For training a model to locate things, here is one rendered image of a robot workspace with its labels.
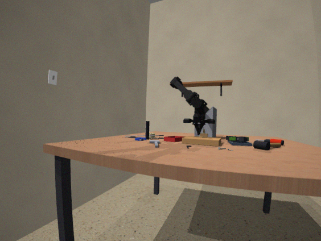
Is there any black rubber mallet with wooden handle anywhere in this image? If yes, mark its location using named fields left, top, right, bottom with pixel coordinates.
left=253, top=141, right=281, bottom=150

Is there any red shallow tray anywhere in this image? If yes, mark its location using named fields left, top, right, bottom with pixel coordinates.
left=164, top=136, right=184, bottom=142

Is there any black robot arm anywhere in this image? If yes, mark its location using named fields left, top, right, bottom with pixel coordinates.
left=170, top=76, right=209, bottom=122

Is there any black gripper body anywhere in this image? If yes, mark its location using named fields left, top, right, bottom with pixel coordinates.
left=183, top=110, right=215, bottom=124

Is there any light brown wooden board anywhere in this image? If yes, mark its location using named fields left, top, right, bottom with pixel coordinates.
left=182, top=136, right=221, bottom=147

